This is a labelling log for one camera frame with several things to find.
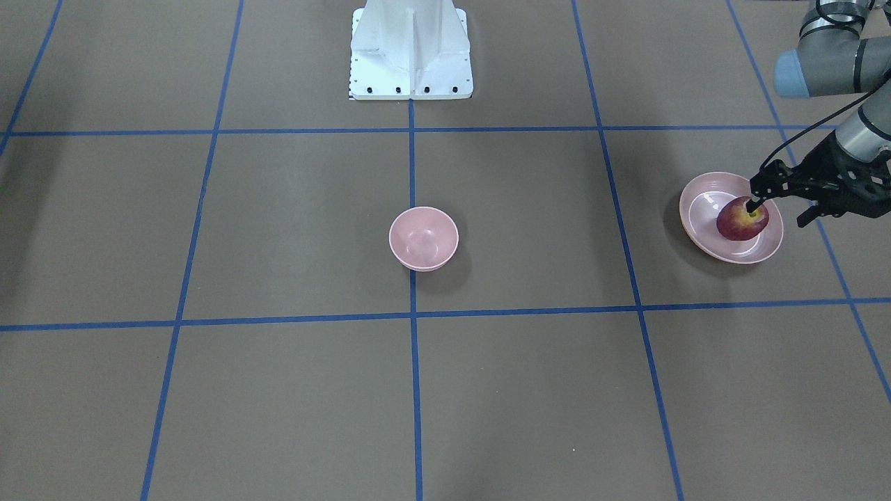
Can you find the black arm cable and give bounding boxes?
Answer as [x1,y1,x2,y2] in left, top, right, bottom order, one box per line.
[759,87,879,175]

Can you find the pink bowl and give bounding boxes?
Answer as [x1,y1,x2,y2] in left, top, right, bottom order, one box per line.
[388,206,459,272]

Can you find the pink plate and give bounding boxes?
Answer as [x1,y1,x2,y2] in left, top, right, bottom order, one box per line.
[679,172,784,265]

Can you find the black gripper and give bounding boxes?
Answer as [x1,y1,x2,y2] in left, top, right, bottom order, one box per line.
[745,132,865,228]

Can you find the red apple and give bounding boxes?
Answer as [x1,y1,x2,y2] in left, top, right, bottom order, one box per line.
[716,196,770,241]

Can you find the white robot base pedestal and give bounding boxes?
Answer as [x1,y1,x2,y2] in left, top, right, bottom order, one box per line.
[348,1,474,101]

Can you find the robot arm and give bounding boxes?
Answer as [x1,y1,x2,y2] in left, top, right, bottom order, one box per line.
[746,1,890,227]

